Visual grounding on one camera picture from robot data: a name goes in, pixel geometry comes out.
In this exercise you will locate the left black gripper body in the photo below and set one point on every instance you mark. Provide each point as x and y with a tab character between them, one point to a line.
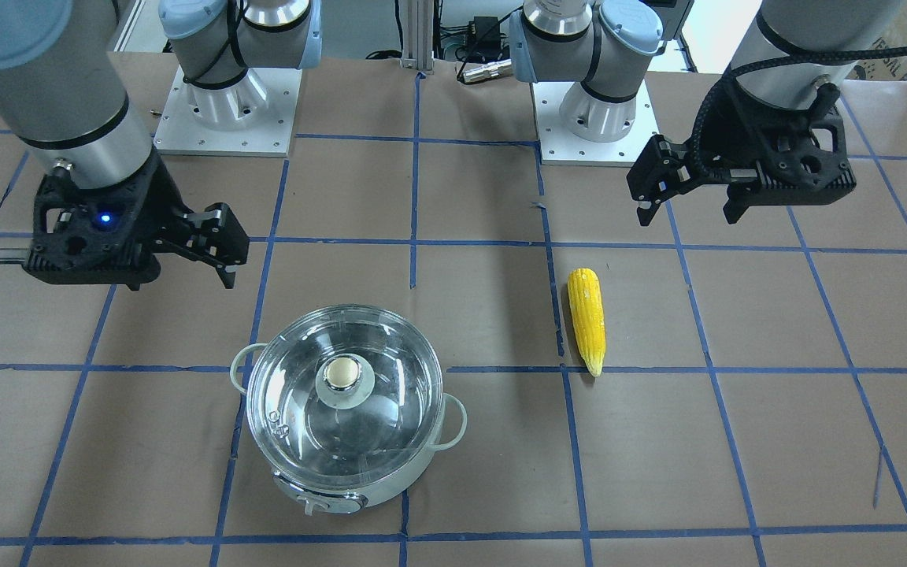
723	130

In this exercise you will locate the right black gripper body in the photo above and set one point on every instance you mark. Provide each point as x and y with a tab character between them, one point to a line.
156	206

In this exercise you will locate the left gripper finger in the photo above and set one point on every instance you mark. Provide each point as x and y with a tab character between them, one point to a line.
647	210

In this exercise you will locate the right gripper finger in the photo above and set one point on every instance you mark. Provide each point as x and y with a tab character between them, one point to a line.
225	266

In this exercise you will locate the yellow corn cob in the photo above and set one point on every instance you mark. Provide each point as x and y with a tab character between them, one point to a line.
588	318

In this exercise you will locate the glass pot lid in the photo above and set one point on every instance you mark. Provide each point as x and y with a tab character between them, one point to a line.
343	390

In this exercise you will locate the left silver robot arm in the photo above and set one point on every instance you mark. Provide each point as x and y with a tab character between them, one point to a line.
788	50

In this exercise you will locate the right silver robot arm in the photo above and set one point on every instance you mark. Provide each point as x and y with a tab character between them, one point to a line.
61	96

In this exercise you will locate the white cooking pot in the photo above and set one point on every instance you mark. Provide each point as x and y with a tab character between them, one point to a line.
347	417

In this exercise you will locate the cardboard box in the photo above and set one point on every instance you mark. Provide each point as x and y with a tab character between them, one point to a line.
906	43

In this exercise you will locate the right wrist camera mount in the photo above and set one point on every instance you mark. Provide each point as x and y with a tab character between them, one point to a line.
82	237

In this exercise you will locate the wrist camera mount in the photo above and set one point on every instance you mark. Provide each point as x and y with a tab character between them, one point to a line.
82	237
777	157

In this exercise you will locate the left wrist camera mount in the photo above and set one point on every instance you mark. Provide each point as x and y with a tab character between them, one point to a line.
777	157

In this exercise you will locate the aluminium frame post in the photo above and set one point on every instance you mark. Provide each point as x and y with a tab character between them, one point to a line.
418	23

